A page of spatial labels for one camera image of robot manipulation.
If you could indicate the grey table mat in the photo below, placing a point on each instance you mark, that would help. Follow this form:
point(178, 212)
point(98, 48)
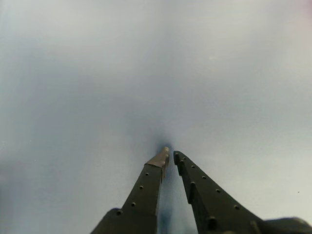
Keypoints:
point(156, 73)

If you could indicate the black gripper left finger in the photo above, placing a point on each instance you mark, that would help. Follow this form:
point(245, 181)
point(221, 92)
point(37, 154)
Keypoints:
point(143, 195)

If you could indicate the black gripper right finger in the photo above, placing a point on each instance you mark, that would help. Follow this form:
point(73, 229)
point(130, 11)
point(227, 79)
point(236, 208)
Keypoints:
point(209, 207)

